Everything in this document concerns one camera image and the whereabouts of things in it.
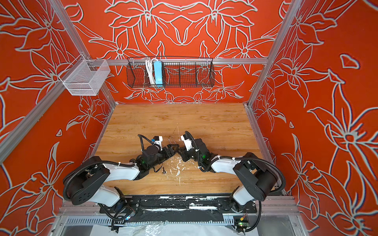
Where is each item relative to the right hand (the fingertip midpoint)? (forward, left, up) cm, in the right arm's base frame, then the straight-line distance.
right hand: (175, 149), depth 84 cm
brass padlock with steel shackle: (+3, +1, +2) cm, 4 cm away
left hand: (+1, -1, +2) cm, 2 cm away
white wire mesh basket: (+42, +58, +22) cm, 75 cm away
